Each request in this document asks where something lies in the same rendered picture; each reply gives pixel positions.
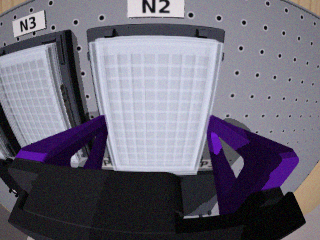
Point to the grey base plate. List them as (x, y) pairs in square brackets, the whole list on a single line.
[(269, 82)]

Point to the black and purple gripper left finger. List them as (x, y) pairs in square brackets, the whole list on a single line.
[(58, 149)]

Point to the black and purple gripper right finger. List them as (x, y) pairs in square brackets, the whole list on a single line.
[(267, 164)]

